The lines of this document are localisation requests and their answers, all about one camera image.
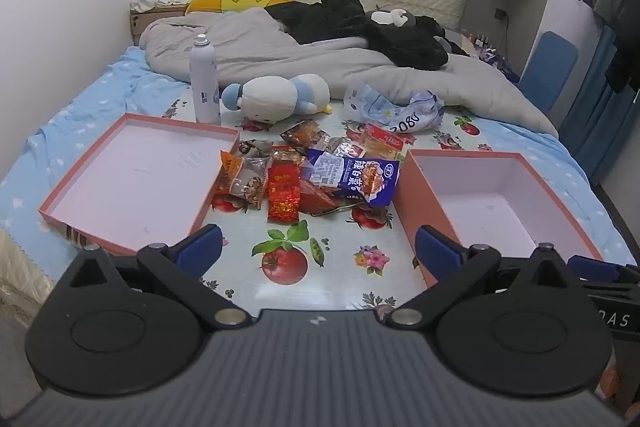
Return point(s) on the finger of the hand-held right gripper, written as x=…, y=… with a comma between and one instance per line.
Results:
x=595, y=268

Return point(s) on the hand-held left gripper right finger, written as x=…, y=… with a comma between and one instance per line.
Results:
x=437, y=252

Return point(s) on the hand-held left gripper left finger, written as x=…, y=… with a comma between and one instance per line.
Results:
x=200, y=249

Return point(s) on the salmon gift box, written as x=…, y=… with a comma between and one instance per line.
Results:
x=430, y=202

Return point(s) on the grey brown snack packet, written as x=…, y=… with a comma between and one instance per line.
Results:
x=250, y=184
x=255, y=148

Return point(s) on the orange snack packet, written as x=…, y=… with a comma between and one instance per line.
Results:
x=232, y=169

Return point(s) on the red foil packet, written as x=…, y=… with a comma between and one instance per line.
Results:
x=284, y=197

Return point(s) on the blue snack packet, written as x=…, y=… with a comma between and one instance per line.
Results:
x=360, y=177

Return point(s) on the tan packet with red top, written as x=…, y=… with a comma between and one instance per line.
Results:
x=385, y=142

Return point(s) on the small brown packet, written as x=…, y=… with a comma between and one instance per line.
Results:
x=286, y=155

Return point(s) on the dark brown glossy packet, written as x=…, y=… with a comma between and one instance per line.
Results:
x=305, y=136

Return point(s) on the person's right forearm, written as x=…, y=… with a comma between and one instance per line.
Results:
x=615, y=392

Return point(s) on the salmon box lid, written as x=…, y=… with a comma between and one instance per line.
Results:
x=130, y=177

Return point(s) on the floral plastic tablecloth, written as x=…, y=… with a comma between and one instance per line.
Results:
x=320, y=267

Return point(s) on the crumpled printed plastic bag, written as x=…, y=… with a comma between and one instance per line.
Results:
x=400, y=112

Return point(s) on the blue curtain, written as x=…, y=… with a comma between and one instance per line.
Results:
x=595, y=117

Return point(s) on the white blue plush penguin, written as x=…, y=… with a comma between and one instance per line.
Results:
x=270, y=97

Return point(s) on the white spray bottle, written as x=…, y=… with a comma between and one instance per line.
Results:
x=202, y=77

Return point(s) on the cream bed skirt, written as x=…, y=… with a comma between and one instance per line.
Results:
x=20, y=267

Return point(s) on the bedside table with bottles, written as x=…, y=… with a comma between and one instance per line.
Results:
x=480, y=52

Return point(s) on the blue chair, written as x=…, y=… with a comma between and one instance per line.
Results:
x=550, y=67

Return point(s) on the grey duvet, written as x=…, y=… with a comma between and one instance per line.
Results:
x=300, y=57

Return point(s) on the cardboard box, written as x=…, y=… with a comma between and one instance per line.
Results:
x=150, y=19

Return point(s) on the black jacket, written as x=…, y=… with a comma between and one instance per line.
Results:
x=350, y=22

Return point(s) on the wall socket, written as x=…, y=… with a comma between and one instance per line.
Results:
x=500, y=14

